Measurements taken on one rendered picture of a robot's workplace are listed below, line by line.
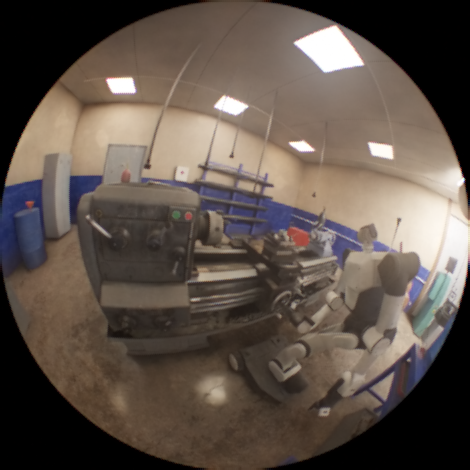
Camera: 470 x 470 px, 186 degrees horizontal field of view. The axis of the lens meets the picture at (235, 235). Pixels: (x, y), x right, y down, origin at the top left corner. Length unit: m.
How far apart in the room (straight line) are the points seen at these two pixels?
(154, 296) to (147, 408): 0.99
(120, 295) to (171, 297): 0.29
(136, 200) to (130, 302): 0.50
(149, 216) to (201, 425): 1.45
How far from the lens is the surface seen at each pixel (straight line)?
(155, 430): 1.43
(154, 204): 0.67
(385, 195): 5.14
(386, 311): 0.60
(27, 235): 3.11
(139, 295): 0.83
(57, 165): 3.84
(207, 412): 1.40
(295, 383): 1.28
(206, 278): 0.94
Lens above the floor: 1.39
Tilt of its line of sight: 17 degrees down
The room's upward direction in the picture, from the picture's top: 14 degrees clockwise
